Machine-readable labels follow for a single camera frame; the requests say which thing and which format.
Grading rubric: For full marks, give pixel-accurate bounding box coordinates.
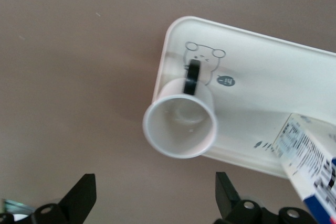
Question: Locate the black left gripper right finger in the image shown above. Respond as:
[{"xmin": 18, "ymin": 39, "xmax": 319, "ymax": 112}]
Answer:
[{"xmin": 215, "ymin": 171, "xmax": 264, "ymax": 224}]

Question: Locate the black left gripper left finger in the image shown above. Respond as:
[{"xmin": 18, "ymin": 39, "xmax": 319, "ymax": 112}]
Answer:
[{"xmin": 30, "ymin": 173, "xmax": 97, "ymax": 224}]

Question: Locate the white smiley face mug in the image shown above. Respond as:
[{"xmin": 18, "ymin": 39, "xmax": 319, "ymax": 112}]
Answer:
[{"xmin": 142, "ymin": 59, "xmax": 219, "ymax": 159}]

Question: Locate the blue white milk carton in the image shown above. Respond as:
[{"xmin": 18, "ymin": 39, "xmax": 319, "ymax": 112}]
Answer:
[{"xmin": 271, "ymin": 113, "xmax": 336, "ymax": 224}]

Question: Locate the cream rabbit print tray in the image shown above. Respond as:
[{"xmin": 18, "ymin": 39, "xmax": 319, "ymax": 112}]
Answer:
[{"xmin": 151, "ymin": 16, "xmax": 336, "ymax": 183}]

